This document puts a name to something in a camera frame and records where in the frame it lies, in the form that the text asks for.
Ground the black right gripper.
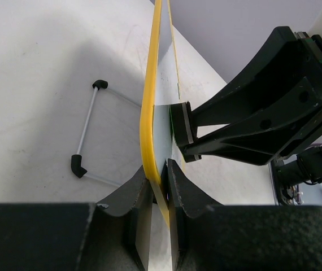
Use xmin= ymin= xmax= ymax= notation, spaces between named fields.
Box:
xmin=189 ymin=26 xmax=322 ymax=161

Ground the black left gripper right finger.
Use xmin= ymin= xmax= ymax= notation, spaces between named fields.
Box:
xmin=167 ymin=159 xmax=322 ymax=270

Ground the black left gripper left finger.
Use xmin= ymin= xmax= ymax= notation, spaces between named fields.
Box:
xmin=0 ymin=169 xmax=153 ymax=270

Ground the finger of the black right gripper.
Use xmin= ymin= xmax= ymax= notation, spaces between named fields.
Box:
xmin=182 ymin=77 xmax=322 ymax=167

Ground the black felt whiteboard eraser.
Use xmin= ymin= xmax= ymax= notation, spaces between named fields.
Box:
xmin=170 ymin=102 xmax=201 ymax=163

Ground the yellow framed small whiteboard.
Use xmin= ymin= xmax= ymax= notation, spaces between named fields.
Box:
xmin=140 ymin=0 xmax=189 ymax=271

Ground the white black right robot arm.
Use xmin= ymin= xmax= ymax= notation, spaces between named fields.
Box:
xmin=170 ymin=10 xmax=322 ymax=205

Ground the wire whiteboard stand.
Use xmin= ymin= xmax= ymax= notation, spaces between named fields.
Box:
xmin=70 ymin=79 xmax=141 ymax=187

